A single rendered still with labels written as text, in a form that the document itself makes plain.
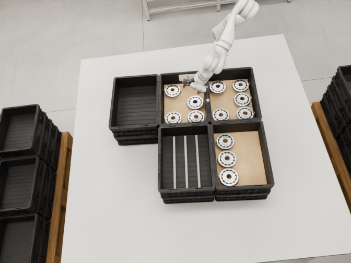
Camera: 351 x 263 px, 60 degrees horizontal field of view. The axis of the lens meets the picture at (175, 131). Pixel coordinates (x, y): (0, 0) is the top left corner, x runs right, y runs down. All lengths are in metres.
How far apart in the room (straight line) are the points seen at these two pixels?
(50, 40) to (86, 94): 1.77
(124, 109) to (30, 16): 2.74
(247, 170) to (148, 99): 0.79
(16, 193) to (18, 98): 1.34
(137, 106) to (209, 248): 0.97
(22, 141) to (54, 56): 1.48
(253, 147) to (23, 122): 1.79
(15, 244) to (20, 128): 0.87
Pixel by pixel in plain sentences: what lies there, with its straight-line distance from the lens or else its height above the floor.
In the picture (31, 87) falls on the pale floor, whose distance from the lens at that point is 3.64.
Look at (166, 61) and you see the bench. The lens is 2.40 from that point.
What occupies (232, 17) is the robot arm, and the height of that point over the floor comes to 1.42.
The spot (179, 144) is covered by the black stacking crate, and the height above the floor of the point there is 0.83.
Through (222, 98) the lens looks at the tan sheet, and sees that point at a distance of 1.99.
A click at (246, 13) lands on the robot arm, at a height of 1.42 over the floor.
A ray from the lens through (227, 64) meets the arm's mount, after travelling 2.24.
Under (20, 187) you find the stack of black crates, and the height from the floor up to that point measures 0.38.
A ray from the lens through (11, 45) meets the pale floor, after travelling 4.25.
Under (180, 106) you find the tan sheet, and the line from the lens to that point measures 1.96.
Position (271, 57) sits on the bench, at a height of 0.70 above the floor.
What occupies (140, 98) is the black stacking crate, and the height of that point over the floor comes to 0.83.
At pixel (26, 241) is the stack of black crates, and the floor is 0.27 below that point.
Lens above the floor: 2.44
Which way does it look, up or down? 60 degrees down
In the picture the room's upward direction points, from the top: 10 degrees counter-clockwise
